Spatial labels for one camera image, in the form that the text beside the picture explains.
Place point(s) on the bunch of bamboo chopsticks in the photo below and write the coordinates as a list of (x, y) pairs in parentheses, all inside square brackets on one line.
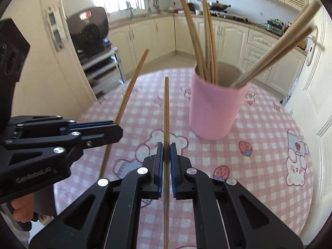
[(192, 36)]

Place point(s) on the pink checkered tablecloth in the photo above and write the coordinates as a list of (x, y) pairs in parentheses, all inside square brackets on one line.
[(259, 134)]

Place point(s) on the person's left hand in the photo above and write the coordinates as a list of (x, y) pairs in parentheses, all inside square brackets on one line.
[(22, 207)]

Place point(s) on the black wok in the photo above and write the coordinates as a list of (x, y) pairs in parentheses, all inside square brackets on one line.
[(219, 5)]

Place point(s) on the cream refrigerator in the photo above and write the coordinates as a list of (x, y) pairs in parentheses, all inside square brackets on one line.
[(39, 83)]

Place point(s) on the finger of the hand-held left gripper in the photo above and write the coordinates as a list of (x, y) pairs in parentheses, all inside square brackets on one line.
[(103, 134), (88, 124)]

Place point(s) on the cream drawer unit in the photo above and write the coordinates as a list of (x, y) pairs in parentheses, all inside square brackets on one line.
[(259, 54)]

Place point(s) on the row of condiment bottles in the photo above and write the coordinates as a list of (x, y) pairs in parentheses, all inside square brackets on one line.
[(287, 26)]

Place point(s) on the cream kitchen cabinet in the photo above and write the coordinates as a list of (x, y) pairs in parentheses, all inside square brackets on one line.
[(288, 67), (145, 41), (228, 41)]

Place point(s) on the metal sink faucet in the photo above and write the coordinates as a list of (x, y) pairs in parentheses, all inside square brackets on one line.
[(131, 11)]

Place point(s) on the green kitchen appliance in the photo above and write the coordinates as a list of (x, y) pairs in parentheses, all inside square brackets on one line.
[(275, 26)]

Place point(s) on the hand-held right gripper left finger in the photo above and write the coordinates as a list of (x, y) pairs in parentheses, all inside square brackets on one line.
[(160, 166)]

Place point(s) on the white panel door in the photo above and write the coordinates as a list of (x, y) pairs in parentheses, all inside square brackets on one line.
[(321, 109)]

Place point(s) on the long bamboo chopstick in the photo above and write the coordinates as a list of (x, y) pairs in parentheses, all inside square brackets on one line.
[(166, 109), (129, 90)]

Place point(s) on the black countertop oven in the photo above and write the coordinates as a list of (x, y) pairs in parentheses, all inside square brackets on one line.
[(88, 33)]

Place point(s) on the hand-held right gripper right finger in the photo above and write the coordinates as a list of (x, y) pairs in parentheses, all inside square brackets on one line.
[(173, 166)]

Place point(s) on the metal storage rack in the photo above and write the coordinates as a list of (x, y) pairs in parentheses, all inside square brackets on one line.
[(103, 70)]

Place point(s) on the pink chopstick holder cup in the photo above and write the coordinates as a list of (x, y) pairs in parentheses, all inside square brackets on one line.
[(215, 109)]

